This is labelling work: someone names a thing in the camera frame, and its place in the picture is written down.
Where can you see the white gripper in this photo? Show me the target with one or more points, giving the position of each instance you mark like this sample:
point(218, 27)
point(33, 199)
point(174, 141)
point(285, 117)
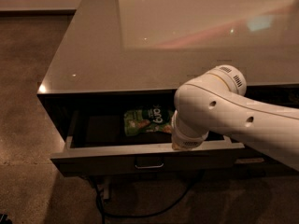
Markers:
point(188, 143)

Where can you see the drawer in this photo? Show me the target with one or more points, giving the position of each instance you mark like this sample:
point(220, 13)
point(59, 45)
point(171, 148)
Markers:
point(96, 145)

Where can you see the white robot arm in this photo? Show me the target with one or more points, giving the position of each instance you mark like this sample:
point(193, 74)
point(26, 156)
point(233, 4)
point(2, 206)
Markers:
point(215, 102)

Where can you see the grey drawer cabinet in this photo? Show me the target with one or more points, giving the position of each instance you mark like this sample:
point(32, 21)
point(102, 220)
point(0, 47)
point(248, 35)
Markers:
point(118, 55)

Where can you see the green snack bag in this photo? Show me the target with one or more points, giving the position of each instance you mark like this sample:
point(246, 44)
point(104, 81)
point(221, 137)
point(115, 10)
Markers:
point(154, 119)

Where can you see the dark object floor corner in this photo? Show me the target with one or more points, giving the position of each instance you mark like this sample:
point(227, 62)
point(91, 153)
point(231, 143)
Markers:
point(4, 219)

